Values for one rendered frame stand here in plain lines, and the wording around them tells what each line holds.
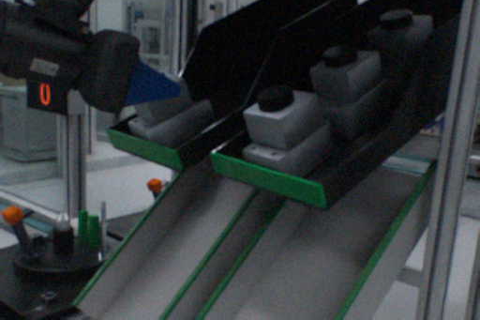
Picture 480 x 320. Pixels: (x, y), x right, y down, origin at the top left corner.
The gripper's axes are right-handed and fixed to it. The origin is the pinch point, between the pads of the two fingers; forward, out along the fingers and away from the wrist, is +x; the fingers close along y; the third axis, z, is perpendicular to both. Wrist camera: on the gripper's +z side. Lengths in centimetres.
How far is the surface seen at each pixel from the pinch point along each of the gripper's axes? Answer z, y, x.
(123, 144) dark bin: -7.1, 3.1, 2.5
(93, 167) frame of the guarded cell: -35, 122, 50
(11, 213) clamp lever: -22.2, 23.3, -0.7
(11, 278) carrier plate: -31.8, 24.3, 1.8
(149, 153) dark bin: -6.6, -2.1, 2.9
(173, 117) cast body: -2.7, -1.9, 4.5
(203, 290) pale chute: -18.1, -7.5, 10.0
